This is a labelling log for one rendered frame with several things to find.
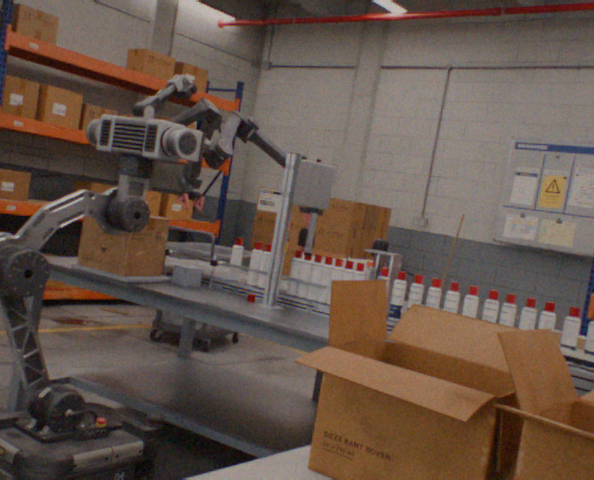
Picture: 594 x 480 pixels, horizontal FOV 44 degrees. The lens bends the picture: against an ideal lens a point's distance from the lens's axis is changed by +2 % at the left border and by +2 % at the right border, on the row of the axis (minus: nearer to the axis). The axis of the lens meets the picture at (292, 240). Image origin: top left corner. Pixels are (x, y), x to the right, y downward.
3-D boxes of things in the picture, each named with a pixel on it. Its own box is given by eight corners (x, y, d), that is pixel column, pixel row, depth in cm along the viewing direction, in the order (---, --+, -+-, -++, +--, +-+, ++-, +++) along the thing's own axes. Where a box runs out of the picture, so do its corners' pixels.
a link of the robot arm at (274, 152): (233, 135, 335) (248, 119, 330) (236, 130, 340) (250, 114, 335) (303, 193, 346) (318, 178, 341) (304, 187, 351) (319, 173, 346)
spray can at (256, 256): (259, 286, 338) (266, 243, 337) (253, 286, 333) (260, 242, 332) (250, 284, 340) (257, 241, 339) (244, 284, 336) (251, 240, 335)
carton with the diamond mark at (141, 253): (161, 276, 340) (170, 219, 338) (123, 276, 320) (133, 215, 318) (115, 264, 356) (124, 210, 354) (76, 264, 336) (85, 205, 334)
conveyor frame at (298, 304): (457, 347, 290) (459, 335, 290) (447, 349, 281) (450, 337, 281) (152, 269, 376) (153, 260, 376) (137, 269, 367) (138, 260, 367)
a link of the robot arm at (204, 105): (207, 90, 337) (217, 104, 333) (215, 107, 349) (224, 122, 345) (122, 137, 333) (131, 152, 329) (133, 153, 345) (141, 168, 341)
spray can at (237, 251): (240, 281, 343) (247, 239, 342) (233, 281, 339) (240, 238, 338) (231, 279, 346) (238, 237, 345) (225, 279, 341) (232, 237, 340)
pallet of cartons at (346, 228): (374, 344, 735) (397, 209, 728) (334, 351, 666) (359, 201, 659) (278, 318, 800) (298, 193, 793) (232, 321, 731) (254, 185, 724)
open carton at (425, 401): (545, 491, 156) (576, 316, 154) (458, 570, 113) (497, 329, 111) (380, 431, 177) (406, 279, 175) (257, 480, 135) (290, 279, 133)
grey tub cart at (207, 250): (188, 329, 660) (205, 225, 655) (251, 344, 639) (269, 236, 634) (135, 341, 577) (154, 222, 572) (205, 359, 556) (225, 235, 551)
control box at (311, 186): (328, 209, 312) (335, 166, 311) (292, 204, 305) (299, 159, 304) (318, 208, 321) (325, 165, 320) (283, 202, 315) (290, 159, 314)
